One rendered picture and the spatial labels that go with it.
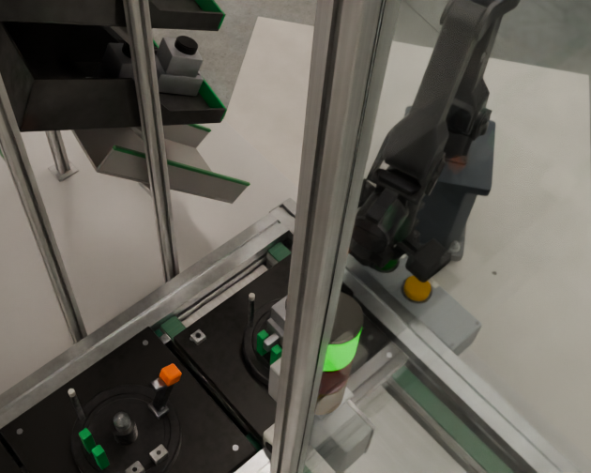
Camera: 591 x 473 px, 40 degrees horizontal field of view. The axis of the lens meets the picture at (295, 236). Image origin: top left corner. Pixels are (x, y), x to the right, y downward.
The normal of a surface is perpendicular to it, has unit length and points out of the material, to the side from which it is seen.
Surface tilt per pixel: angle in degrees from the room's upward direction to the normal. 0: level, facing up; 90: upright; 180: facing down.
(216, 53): 0
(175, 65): 86
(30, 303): 0
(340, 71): 90
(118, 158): 90
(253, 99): 0
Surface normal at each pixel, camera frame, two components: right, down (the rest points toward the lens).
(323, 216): -0.75, 0.52
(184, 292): 0.06, -0.56
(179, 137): 0.52, 0.72
